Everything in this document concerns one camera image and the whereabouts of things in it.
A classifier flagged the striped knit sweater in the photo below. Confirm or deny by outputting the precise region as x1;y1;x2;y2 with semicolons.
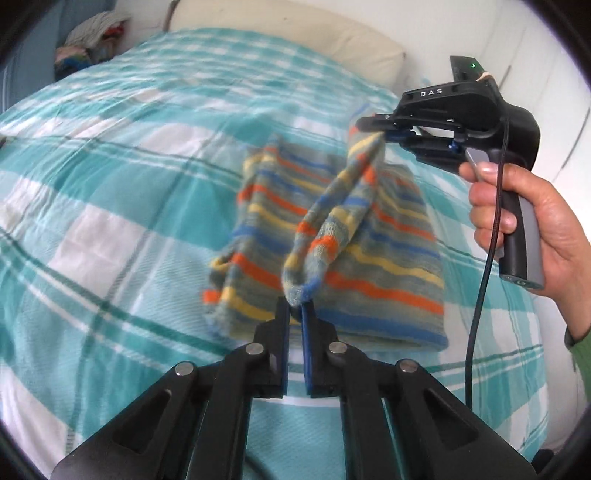
202;129;448;350

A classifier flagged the green sleeve forearm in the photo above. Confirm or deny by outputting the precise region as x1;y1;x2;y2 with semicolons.
564;327;591;402

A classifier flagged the pile of clothes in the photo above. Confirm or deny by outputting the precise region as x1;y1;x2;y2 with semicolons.
54;10;131;81

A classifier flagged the person's right hand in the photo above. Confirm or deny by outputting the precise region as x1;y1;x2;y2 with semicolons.
460;162;591;341

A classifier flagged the cream padded headboard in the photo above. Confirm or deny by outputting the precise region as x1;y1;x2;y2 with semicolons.
165;0;406;90

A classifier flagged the teal plaid bed cover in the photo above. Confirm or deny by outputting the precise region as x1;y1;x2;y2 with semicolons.
1;29;549;479

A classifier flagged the blue curtain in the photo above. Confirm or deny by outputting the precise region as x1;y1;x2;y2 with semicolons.
1;0;115;112

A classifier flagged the black cable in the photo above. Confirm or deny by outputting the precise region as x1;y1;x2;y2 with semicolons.
464;117;512;411

